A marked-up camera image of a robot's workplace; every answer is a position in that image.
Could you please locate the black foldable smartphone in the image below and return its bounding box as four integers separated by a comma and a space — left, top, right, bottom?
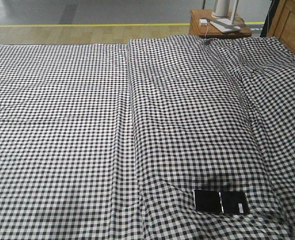
193, 189, 250, 215

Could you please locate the white desk lamp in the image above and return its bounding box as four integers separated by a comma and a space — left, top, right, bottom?
210, 0, 241, 33

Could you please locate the black white gingham duvet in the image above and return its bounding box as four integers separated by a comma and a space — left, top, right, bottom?
126, 35, 295, 240

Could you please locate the black white gingham bedsheet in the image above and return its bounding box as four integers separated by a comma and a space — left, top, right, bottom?
0, 44, 144, 240

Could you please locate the wooden nightstand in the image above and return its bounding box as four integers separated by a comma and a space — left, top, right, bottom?
188, 9, 252, 39

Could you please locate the white charger adapter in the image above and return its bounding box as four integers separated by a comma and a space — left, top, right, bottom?
199, 18, 208, 26

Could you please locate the wooden headboard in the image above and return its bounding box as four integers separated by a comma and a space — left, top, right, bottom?
267, 0, 295, 54

